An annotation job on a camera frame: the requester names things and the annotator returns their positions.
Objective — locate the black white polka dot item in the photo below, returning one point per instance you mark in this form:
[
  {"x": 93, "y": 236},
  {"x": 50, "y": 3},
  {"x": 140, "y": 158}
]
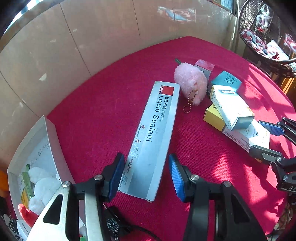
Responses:
[{"x": 9, "y": 224}]

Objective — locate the red white patterned cushion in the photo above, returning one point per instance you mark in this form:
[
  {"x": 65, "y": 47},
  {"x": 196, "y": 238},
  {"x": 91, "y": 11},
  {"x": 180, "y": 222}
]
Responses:
[
  {"x": 253, "y": 41},
  {"x": 291, "y": 42}
]

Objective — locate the white printed box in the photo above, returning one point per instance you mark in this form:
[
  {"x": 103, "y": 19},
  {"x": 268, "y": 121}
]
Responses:
[{"x": 249, "y": 136}]

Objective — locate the long grey box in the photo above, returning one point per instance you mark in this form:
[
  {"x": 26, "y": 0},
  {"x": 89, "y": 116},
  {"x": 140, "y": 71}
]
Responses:
[{"x": 152, "y": 129}]

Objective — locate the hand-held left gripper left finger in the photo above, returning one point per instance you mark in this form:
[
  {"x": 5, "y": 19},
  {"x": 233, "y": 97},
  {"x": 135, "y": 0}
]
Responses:
[{"x": 116, "y": 178}]

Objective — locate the white cardboard box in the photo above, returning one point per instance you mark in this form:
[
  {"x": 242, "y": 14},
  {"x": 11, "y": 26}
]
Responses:
[{"x": 53, "y": 143}]

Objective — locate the teal box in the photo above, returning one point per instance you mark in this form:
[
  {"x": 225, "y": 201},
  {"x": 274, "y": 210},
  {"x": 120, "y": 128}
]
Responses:
[{"x": 225, "y": 80}]

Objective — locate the yellow box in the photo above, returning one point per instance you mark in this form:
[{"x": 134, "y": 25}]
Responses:
[{"x": 214, "y": 117}]

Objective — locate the small pink box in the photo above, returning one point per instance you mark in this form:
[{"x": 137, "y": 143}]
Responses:
[{"x": 204, "y": 66}]

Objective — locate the window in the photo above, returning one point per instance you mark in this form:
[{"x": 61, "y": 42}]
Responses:
[{"x": 227, "y": 4}]

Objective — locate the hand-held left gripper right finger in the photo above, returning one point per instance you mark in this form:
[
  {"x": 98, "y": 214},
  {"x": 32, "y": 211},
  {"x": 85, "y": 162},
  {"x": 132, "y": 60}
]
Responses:
[{"x": 177, "y": 180}]

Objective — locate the small yellow packet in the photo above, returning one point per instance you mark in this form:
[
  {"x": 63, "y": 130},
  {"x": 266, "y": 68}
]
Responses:
[{"x": 25, "y": 197}]

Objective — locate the red plush item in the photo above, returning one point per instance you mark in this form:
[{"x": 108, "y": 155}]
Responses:
[{"x": 27, "y": 215}]

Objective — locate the green packet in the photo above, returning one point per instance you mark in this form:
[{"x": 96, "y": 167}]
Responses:
[{"x": 27, "y": 180}]

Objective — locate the white and blue box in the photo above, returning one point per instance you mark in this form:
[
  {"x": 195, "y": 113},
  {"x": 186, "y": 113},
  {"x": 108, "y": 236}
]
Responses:
[{"x": 231, "y": 106}]

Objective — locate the white hanging plush toy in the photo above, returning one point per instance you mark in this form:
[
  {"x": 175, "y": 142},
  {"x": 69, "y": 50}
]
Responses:
[{"x": 262, "y": 17}]

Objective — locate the orange object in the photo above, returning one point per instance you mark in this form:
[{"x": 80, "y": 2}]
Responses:
[{"x": 2, "y": 183}]

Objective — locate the dark wicker hanging chair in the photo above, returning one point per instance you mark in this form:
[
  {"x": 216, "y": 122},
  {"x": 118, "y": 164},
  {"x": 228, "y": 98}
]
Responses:
[{"x": 277, "y": 64}]

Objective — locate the black power adapter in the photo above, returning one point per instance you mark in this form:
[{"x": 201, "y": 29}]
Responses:
[{"x": 111, "y": 223}]

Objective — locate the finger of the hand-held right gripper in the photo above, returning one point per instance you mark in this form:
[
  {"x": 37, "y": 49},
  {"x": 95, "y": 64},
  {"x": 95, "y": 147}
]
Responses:
[
  {"x": 270, "y": 128},
  {"x": 261, "y": 153}
]

